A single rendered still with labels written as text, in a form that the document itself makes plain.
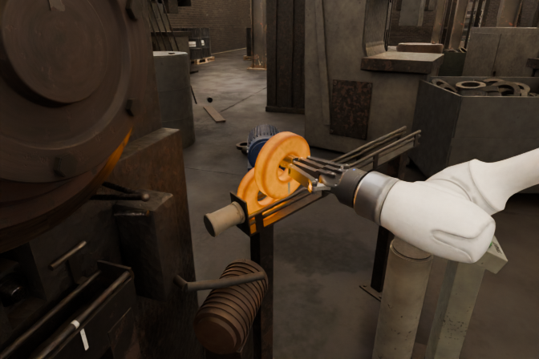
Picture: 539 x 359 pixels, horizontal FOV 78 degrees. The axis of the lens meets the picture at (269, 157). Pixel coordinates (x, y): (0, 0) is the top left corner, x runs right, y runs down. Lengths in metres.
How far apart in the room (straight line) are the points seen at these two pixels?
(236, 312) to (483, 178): 0.58
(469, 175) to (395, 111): 2.26
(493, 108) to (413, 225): 1.85
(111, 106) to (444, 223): 0.50
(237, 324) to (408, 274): 0.52
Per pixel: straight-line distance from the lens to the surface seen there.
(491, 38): 4.57
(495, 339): 1.71
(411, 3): 2.64
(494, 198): 0.71
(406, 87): 2.88
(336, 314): 1.58
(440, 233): 0.58
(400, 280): 1.11
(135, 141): 0.86
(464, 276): 1.16
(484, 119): 2.38
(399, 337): 1.26
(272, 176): 0.73
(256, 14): 9.31
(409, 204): 0.59
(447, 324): 1.28
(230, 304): 0.85
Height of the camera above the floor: 1.13
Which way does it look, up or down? 22 degrees down
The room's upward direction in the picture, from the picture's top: straight up
